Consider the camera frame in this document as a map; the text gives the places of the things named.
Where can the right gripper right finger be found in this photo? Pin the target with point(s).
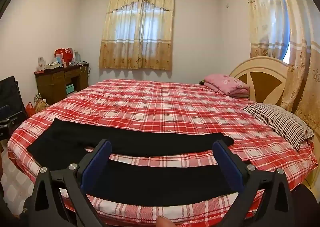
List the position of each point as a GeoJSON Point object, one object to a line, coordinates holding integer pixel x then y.
{"type": "Point", "coordinates": [276, 205]}

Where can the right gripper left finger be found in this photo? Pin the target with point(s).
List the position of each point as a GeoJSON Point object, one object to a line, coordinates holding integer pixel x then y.
{"type": "Point", "coordinates": [46, 206]}

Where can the black pants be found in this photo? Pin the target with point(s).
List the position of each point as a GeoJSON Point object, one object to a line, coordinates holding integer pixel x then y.
{"type": "Point", "coordinates": [131, 175]}

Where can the striped pillow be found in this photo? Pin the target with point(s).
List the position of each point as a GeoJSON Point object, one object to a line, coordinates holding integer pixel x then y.
{"type": "Point", "coordinates": [282, 122]}

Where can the red bag on floor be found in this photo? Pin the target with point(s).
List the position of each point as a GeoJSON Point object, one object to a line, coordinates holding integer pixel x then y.
{"type": "Point", "coordinates": [30, 110]}

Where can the black chair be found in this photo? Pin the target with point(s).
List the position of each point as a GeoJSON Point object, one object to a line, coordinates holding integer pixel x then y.
{"type": "Point", "coordinates": [13, 112]}

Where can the patterned bag on floor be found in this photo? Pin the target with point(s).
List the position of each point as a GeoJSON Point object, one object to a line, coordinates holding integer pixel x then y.
{"type": "Point", "coordinates": [40, 104]}

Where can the right side curtain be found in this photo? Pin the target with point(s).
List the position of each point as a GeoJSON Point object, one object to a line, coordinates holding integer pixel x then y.
{"type": "Point", "coordinates": [290, 27]}

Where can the teal box in desk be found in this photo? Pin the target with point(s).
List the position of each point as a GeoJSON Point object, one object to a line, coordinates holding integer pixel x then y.
{"type": "Point", "coordinates": [70, 89]}

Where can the brown wooden desk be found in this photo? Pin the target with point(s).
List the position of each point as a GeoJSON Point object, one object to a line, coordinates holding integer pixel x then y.
{"type": "Point", "coordinates": [51, 84]}

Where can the cream wooden headboard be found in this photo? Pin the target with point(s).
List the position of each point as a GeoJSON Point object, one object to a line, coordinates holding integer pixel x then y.
{"type": "Point", "coordinates": [266, 77]}

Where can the pink folded blanket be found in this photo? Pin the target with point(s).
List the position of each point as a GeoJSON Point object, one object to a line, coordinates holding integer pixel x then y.
{"type": "Point", "coordinates": [227, 85]}

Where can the red plaid bed sheet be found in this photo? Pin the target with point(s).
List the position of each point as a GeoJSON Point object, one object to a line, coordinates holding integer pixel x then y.
{"type": "Point", "coordinates": [175, 108]}

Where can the white card on desk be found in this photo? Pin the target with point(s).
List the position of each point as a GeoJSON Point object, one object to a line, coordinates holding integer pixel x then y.
{"type": "Point", "coordinates": [41, 64]}

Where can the red gift bag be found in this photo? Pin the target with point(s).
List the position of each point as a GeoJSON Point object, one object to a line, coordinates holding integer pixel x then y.
{"type": "Point", "coordinates": [65, 55]}

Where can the centre window curtain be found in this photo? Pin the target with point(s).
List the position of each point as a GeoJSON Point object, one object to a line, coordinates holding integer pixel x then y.
{"type": "Point", "coordinates": [137, 35]}

